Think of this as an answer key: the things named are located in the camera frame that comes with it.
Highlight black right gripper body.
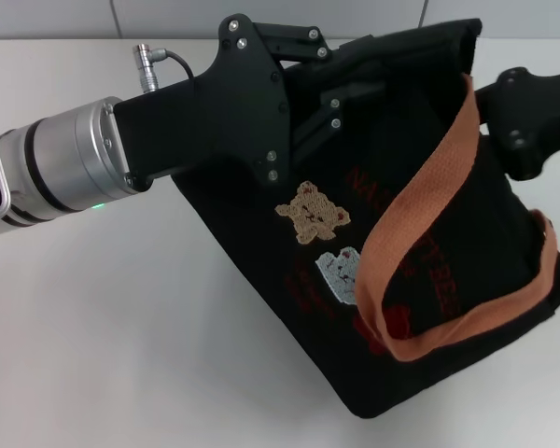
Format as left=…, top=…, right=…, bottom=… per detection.
left=487, top=67, right=560, bottom=181

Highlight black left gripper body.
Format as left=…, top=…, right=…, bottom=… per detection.
left=113, top=15, right=293, bottom=192

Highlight black food bag orange handles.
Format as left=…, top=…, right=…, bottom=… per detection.
left=172, top=18, right=560, bottom=405

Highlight grey cable with metal connector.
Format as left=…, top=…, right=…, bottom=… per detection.
left=131, top=43, right=196, bottom=92

